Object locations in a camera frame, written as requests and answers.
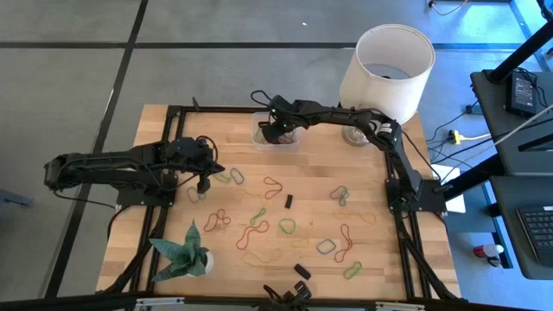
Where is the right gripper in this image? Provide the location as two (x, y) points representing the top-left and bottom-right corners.
(258, 101), (312, 145)

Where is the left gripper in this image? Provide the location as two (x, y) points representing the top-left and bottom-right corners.
(169, 136), (216, 194)

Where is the teal rubber band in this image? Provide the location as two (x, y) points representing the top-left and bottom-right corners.
(186, 187), (207, 205)
(329, 185), (350, 207)

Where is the long yellow rubber band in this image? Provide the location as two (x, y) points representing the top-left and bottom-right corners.
(241, 249), (284, 267)

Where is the wide black rubber band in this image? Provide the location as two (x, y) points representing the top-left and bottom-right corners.
(293, 263), (313, 281)

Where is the clear plastic bin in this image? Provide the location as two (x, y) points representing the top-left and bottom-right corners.
(250, 111), (303, 152)

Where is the green plant white pot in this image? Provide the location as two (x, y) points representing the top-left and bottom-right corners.
(149, 219), (216, 282)

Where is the white shade silver table lamp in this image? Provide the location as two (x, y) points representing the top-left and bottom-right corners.
(338, 23), (436, 148)

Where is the silver aluminium extrusion bar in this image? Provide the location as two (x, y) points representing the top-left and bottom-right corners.
(135, 296), (186, 308)
(374, 301), (427, 311)

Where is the white paper sheet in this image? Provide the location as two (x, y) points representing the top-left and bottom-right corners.
(430, 162), (467, 215)

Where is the grey chair base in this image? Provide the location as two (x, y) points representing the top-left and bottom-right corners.
(0, 189), (35, 217)

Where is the black diagonal strut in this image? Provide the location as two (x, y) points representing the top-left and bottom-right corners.
(440, 153), (505, 202)

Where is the black desk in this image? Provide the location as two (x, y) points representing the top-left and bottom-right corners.
(490, 175), (553, 281)
(469, 68), (553, 176)

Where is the red white spray bottle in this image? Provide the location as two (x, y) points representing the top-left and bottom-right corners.
(472, 243), (505, 260)

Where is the black power supply box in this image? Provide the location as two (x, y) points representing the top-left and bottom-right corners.
(505, 71), (539, 117)

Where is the black diagonal pole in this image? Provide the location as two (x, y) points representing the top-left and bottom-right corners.
(487, 21), (553, 86)

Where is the black keyboard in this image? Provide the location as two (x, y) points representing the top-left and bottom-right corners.
(516, 206), (553, 269)

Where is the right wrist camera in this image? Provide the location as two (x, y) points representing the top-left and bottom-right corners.
(268, 94), (289, 112)

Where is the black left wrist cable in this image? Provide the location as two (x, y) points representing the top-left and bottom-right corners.
(196, 135), (220, 162)

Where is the black aluminium table frame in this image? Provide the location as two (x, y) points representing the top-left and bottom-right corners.
(0, 103), (553, 311)

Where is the black bracket object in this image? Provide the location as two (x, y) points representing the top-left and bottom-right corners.
(262, 280), (313, 311)

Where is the white cable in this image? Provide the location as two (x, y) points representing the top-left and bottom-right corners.
(496, 103), (553, 143)

